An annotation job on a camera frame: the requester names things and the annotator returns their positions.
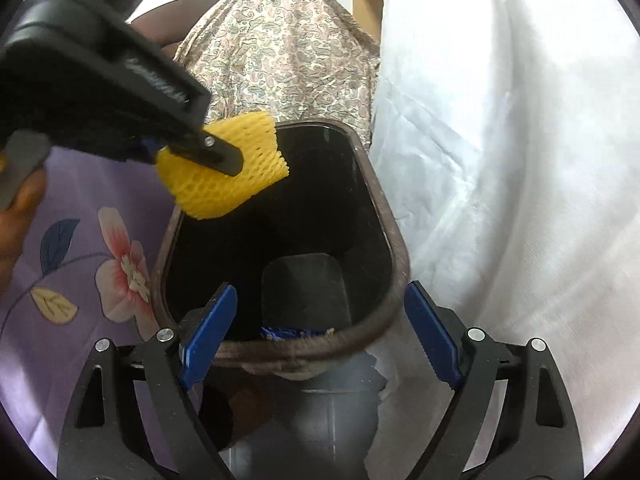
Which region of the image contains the wooden shelf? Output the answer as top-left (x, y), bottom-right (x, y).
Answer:
top-left (351, 0), bottom-right (388, 43)

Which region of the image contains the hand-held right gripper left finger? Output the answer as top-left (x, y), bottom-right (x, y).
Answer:
top-left (57, 284), bottom-right (238, 480)

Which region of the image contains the purple floral tablecloth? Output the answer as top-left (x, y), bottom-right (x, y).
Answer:
top-left (0, 146), bottom-right (203, 461)

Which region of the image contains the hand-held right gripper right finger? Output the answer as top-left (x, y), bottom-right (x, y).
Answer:
top-left (404, 281), bottom-right (586, 480)

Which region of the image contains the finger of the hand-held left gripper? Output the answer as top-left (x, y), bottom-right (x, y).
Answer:
top-left (159, 125), bottom-right (246, 177)
top-left (116, 136), bottom-right (163, 165)

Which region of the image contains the blue snack wrapper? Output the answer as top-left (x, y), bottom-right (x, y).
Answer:
top-left (260, 326), bottom-right (336, 344)

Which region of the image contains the paisley patterned cloth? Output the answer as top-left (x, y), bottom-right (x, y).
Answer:
top-left (172, 0), bottom-right (383, 153)

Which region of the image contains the white cloth cover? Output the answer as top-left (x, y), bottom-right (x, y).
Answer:
top-left (365, 0), bottom-right (640, 476)

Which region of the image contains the yellow foam fruit net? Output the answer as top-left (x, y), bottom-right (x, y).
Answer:
top-left (156, 111), bottom-right (292, 221)

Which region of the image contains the dark brown bin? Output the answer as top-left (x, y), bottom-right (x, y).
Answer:
top-left (151, 119), bottom-right (411, 381)

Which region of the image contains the person's left hand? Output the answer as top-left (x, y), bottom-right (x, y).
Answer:
top-left (0, 165), bottom-right (48, 293)

